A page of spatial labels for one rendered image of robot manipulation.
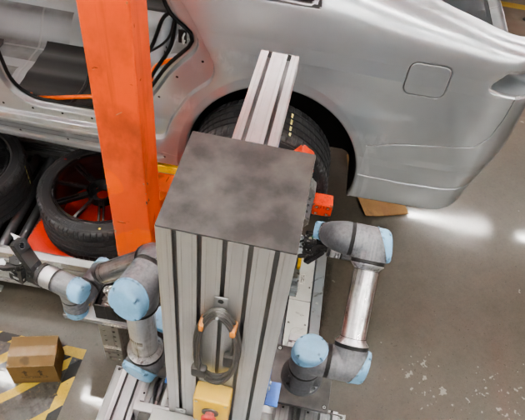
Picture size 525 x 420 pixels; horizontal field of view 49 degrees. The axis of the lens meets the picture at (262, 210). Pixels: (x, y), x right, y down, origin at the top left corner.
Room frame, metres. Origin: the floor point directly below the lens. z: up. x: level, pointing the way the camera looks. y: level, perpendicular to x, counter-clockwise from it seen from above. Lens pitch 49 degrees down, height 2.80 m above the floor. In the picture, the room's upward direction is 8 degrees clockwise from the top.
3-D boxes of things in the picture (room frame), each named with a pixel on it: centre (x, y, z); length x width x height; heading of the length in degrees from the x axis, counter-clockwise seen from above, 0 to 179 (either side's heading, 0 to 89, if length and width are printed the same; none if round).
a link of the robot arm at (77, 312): (0.97, 0.56, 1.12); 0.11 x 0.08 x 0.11; 161
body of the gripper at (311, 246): (1.53, -0.25, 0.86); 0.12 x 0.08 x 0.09; 87
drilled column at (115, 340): (1.34, 0.64, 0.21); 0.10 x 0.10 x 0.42; 87
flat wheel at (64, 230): (2.01, 0.85, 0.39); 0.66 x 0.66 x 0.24
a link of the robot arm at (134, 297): (0.87, 0.31, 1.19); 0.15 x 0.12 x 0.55; 161
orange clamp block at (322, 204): (1.77, -0.26, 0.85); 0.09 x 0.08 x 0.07; 87
